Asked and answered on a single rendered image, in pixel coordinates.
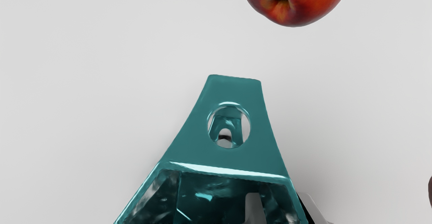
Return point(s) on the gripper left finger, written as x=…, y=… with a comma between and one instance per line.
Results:
x=255, y=210

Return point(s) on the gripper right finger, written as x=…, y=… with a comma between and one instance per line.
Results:
x=312, y=212

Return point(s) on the dark brown round object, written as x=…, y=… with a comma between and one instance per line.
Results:
x=430, y=192

